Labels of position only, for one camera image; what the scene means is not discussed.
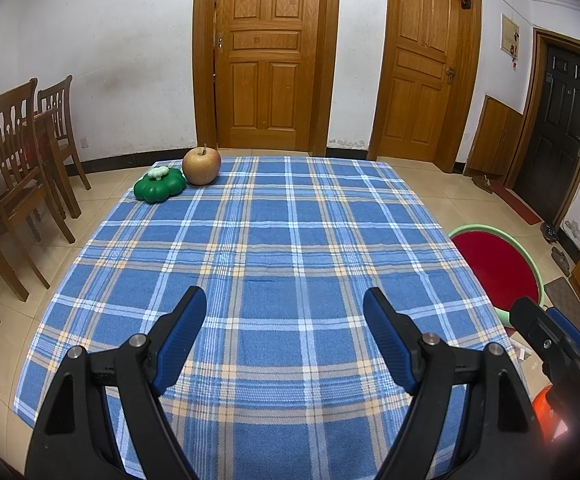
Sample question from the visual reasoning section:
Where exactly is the wooden door with frame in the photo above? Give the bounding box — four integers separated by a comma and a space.
192, 0, 341, 157
367, 0, 483, 173

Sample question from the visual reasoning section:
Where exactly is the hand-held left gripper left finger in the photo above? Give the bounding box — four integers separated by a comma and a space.
25, 286, 208, 480

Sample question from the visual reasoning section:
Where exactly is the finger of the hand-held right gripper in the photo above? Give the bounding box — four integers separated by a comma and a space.
544, 306, 580, 349
511, 297, 578, 381

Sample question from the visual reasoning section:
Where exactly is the green flower-shaped container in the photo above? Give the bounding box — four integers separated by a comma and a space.
133, 166, 187, 204

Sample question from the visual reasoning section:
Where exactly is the red round stool green rim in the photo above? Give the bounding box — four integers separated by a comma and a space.
447, 225, 553, 331

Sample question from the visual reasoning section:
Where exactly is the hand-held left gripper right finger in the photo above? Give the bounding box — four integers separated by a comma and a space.
363, 287, 545, 480

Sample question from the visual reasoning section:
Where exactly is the wooden wall cabinet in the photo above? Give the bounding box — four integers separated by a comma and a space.
464, 94, 524, 181

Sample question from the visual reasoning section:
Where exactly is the red doormat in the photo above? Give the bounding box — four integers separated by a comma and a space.
492, 184, 543, 226

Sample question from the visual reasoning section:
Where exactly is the beige wall panel box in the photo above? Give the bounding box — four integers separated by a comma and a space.
500, 12, 520, 61

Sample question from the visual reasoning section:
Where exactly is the orange plastic bin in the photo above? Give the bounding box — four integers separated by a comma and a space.
532, 384, 573, 445

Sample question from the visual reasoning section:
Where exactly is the black entrance door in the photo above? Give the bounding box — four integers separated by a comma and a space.
502, 27, 580, 233

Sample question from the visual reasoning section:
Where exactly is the blue plaid tablecloth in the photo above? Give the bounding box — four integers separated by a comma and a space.
14, 156, 528, 480

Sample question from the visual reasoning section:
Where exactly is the grey floor mat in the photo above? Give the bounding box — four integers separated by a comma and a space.
544, 276, 579, 307

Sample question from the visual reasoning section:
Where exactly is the brown apple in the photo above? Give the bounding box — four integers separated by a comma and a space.
182, 144, 222, 187

